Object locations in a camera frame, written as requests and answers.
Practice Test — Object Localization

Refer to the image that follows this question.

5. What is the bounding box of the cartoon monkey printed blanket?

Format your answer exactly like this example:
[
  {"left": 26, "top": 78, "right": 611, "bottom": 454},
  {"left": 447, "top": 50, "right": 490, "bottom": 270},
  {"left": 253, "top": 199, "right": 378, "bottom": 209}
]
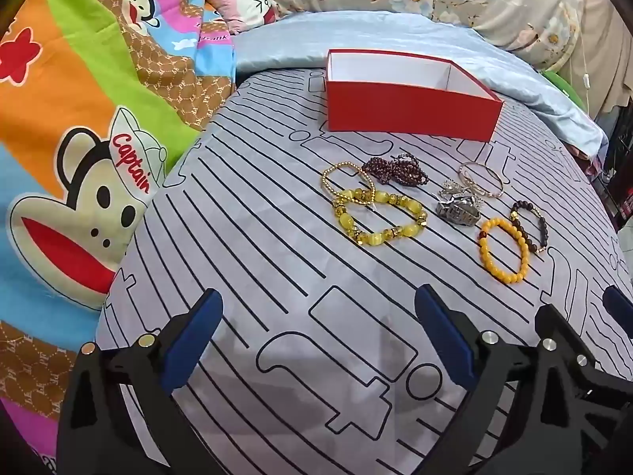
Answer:
[{"left": 0, "top": 0, "right": 239, "bottom": 475}]

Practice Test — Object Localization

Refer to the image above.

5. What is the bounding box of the green plastic object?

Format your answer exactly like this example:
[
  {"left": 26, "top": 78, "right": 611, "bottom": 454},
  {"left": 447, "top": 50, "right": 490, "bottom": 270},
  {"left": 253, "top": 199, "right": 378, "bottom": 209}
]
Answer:
[{"left": 543, "top": 69, "right": 580, "bottom": 106}]

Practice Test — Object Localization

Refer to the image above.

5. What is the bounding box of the silver chain necklace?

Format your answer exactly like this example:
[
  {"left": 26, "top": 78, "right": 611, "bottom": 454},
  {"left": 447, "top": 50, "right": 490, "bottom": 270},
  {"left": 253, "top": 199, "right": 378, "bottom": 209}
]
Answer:
[{"left": 440, "top": 178, "right": 483, "bottom": 205}]

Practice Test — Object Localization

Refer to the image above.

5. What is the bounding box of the rose gold bangle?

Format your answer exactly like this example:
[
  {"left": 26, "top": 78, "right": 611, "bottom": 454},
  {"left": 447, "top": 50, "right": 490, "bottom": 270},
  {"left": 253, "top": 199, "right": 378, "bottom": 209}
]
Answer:
[{"left": 458, "top": 160, "right": 506, "bottom": 200}]

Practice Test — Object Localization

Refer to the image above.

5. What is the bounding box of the red cardboard box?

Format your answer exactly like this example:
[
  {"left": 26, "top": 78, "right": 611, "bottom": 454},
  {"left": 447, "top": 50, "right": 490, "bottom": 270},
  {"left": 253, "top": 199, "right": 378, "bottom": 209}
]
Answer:
[{"left": 325, "top": 49, "right": 504, "bottom": 144}]

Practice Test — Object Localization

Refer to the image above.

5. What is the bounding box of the dark red bead bracelet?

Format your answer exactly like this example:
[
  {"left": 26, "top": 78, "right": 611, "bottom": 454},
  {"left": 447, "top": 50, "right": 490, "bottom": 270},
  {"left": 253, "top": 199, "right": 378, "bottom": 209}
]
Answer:
[{"left": 362, "top": 153, "right": 422, "bottom": 190}]

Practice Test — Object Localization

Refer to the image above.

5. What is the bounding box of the light blue quilt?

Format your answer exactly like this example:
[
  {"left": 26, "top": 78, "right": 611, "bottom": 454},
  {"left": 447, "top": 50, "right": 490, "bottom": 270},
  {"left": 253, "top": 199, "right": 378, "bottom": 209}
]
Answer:
[{"left": 234, "top": 10, "right": 610, "bottom": 160}]

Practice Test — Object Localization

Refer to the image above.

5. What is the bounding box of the silver wrist watch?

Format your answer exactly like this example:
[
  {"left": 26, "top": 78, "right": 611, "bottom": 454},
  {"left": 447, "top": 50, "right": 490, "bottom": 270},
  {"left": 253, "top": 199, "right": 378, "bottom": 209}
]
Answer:
[{"left": 434, "top": 198, "right": 483, "bottom": 229}]

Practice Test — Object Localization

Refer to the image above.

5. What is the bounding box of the yellow stone bead bracelet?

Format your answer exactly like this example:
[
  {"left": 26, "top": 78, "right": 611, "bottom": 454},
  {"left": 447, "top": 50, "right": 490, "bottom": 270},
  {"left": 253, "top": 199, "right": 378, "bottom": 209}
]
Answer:
[{"left": 332, "top": 190, "right": 429, "bottom": 247}]

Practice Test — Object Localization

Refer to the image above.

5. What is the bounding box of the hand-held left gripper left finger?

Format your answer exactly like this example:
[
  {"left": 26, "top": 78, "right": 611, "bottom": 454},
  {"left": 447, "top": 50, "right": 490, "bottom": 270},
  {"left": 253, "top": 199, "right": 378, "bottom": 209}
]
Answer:
[{"left": 57, "top": 288, "right": 223, "bottom": 475}]

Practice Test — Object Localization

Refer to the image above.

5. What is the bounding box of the grey striped bed sheet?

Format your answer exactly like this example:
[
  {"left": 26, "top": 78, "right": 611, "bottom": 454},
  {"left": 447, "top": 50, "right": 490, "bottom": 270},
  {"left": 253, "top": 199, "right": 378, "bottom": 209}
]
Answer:
[{"left": 94, "top": 66, "right": 632, "bottom": 475}]

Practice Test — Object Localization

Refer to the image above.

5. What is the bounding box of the dark brown bead bracelet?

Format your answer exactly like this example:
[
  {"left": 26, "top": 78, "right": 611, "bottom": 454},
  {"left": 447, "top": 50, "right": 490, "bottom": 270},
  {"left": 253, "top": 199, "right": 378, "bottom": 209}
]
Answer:
[{"left": 509, "top": 200, "right": 551, "bottom": 255}]

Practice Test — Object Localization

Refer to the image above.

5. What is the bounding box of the orange bead bracelet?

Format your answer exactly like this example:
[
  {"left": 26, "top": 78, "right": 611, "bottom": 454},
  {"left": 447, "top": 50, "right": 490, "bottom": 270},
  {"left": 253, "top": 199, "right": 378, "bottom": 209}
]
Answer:
[{"left": 477, "top": 217, "right": 531, "bottom": 286}]

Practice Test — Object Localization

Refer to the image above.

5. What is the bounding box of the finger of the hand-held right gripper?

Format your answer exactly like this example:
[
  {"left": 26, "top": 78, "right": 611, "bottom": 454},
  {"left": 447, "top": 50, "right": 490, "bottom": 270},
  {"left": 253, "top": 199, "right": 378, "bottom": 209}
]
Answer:
[
  {"left": 602, "top": 286, "right": 633, "bottom": 352},
  {"left": 536, "top": 303, "right": 594, "bottom": 374}
]

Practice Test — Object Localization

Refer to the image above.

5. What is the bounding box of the beige curtain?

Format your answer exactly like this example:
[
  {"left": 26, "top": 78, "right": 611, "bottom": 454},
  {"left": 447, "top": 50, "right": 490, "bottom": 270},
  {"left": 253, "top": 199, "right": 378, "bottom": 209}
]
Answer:
[{"left": 568, "top": 0, "right": 633, "bottom": 112}]

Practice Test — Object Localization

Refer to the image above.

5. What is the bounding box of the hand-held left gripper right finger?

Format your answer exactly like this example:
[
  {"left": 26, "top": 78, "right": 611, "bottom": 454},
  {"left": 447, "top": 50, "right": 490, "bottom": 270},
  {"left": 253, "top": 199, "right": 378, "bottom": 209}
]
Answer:
[{"left": 414, "top": 284, "right": 574, "bottom": 475}]

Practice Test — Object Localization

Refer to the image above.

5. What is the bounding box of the gold bead bracelet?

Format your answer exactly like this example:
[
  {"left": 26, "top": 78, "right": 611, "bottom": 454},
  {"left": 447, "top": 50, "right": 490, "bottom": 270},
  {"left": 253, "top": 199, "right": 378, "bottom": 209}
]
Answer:
[{"left": 321, "top": 160, "right": 377, "bottom": 205}]

